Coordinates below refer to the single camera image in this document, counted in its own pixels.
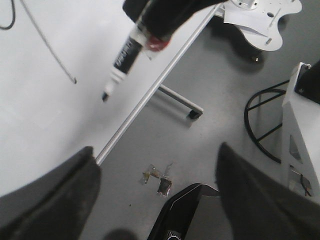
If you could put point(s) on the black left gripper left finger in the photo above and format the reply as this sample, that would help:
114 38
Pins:
55 206

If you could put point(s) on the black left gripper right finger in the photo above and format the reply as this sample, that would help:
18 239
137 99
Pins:
260 208

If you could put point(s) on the black white whiteboard marker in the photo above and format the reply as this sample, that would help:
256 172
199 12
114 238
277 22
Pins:
139 39

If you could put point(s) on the black glossy robot base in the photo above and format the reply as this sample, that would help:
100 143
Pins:
194 213

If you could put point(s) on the crumpled foil tape scrap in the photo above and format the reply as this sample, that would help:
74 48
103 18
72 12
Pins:
164 180

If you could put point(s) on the white metal cabinet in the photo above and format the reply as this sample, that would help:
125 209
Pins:
300 139

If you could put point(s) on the black round metal stool frame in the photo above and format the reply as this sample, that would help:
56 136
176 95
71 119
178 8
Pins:
262 119

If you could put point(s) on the white whiteboard with aluminium frame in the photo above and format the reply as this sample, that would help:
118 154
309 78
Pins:
55 60

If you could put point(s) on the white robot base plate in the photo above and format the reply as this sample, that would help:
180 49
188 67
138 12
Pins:
257 20

